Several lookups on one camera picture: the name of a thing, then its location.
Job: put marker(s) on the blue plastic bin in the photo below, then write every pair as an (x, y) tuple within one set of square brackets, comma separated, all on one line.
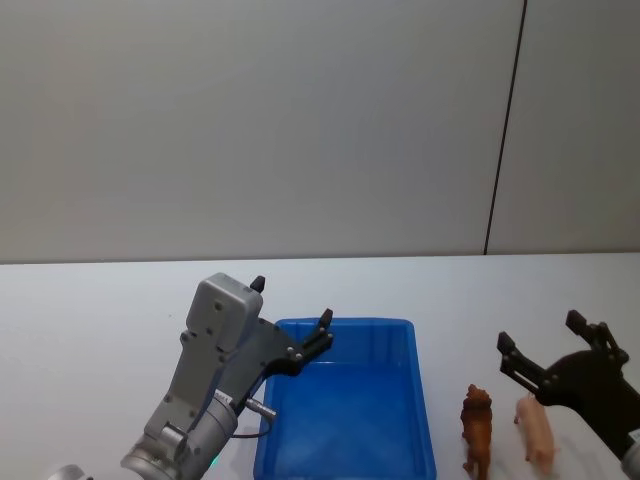
[(350, 415)]

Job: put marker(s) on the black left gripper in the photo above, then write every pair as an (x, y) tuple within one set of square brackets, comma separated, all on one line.
[(265, 350)]

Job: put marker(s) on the pink pig toy figure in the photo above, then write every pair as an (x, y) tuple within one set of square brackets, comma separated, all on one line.
[(537, 430)]

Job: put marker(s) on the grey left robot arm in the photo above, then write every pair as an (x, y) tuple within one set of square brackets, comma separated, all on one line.
[(210, 345)]

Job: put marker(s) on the brown lion toy figure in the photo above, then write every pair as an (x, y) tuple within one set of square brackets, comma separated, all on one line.
[(477, 425)]

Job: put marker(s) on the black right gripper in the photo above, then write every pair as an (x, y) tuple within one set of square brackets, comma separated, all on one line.
[(590, 385)]

